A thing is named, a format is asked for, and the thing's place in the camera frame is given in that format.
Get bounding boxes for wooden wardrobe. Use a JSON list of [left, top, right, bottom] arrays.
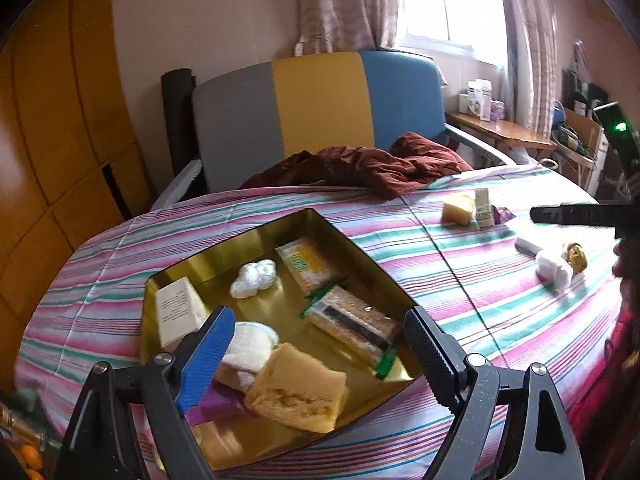
[[0, 0, 156, 391]]

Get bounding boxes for small green box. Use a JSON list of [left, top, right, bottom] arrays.
[[472, 187, 493, 231]]

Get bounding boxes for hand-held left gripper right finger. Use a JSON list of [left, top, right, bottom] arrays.
[[404, 306, 586, 480]]

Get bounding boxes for grey yellow blue armchair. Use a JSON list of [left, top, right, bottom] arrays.
[[150, 50, 516, 211]]

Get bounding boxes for red fleece cloth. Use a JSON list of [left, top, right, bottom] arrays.
[[570, 280, 640, 480]]

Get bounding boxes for wooden side table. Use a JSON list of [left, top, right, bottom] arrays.
[[445, 110, 558, 153]]

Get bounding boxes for window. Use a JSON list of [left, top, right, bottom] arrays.
[[395, 0, 511, 66]]

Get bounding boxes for wooden folding chair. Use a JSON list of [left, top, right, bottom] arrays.
[[552, 107, 608, 196]]

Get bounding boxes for pale yellow sponge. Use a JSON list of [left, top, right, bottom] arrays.
[[441, 192, 476, 226]]

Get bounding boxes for brown snack packet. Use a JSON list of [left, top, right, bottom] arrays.
[[300, 282, 406, 378]]

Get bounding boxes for black rolled mat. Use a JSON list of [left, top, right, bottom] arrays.
[[161, 67, 201, 201]]

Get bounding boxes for dark bags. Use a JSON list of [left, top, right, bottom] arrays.
[[555, 122, 591, 153]]

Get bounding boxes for gold round candy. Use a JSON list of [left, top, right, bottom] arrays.
[[561, 241, 587, 275]]

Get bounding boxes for green yellow snack packet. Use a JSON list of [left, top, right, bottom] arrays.
[[275, 237, 346, 296]]

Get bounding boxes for round white pastry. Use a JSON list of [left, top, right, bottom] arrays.
[[217, 321, 280, 391]]

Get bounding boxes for gold tin box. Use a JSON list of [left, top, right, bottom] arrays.
[[140, 208, 422, 472]]

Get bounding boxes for white plastic bag roll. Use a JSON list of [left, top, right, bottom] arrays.
[[230, 259, 277, 298]]

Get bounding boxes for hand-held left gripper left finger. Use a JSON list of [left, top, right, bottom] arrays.
[[59, 305, 236, 480]]

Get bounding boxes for striped bedsheet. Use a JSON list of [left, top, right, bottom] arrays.
[[14, 162, 631, 480]]

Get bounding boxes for beige patterned curtain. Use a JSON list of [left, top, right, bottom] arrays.
[[495, 0, 558, 141], [299, 0, 401, 56]]

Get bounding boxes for white carton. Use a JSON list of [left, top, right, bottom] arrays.
[[460, 79, 493, 122]]

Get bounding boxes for dark yellow sponge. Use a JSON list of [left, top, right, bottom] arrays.
[[244, 342, 349, 433]]

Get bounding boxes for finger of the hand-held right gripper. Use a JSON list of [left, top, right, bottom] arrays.
[[530, 202, 621, 228]]

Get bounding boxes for dark red cloth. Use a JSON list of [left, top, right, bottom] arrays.
[[240, 131, 473, 201]]

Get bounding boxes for white cardboard box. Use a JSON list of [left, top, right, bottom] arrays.
[[155, 276, 211, 353]]

